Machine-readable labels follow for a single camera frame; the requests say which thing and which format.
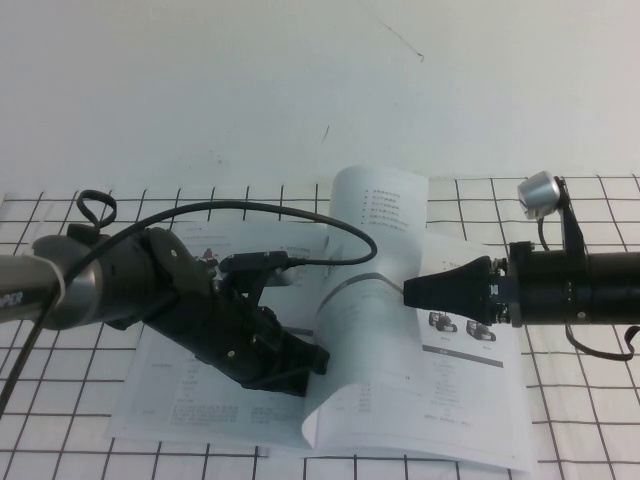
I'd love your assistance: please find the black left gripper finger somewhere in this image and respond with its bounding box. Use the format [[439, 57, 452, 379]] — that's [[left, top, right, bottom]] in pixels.
[[243, 370, 310, 399], [274, 325, 332, 377]]

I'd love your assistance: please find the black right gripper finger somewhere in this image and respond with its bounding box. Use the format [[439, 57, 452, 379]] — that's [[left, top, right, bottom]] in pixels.
[[401, 254, 502, 327]]

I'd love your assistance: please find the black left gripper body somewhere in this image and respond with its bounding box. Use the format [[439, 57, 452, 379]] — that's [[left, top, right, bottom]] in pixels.
[[141, 226, 285, 390]]

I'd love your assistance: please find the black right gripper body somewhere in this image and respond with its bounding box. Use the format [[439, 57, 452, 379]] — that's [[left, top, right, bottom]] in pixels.
[[491, 240, 536, 330]]

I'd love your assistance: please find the white product manual book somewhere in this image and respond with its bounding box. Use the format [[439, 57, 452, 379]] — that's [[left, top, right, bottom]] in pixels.
[[107, 164, 536, 474]]

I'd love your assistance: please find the white black-grid tablecloth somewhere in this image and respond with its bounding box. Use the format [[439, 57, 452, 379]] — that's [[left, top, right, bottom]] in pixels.
[[0, 174, 640, 480]]

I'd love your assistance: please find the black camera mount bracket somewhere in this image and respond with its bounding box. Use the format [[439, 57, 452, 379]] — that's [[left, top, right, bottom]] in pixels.
[[556, 176, 587, 252]]

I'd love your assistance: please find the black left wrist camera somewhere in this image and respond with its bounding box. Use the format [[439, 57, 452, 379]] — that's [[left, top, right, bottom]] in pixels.
[[213, 251, 292, 311]]

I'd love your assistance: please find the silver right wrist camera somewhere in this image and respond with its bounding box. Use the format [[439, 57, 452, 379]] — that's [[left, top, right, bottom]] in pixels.
[[516, 170, 565, 221]]

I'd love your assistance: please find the thin black hanging arm cable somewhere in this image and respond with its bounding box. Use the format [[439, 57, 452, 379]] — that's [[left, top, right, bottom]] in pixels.
[[563, 323, 640, 360]]

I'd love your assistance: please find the long black camera cable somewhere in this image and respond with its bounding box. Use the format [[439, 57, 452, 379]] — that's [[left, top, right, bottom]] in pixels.
[[0, 199, 379, 416]]

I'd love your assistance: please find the white cable tie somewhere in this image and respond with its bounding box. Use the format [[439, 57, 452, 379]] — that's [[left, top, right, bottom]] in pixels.
[[47, 267, 72, 307]]

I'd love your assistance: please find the short black looped cable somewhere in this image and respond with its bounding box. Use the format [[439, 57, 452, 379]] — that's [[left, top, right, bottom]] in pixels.
[[76, 188, 117, 236]]

